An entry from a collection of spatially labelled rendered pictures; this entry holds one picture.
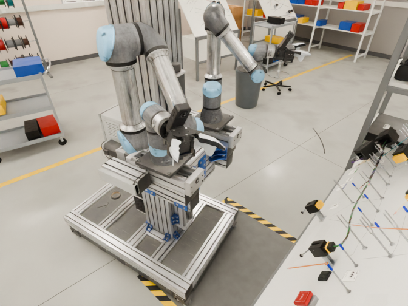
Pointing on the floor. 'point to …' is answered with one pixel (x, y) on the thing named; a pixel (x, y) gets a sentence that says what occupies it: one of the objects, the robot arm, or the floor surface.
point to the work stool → (277, 78)
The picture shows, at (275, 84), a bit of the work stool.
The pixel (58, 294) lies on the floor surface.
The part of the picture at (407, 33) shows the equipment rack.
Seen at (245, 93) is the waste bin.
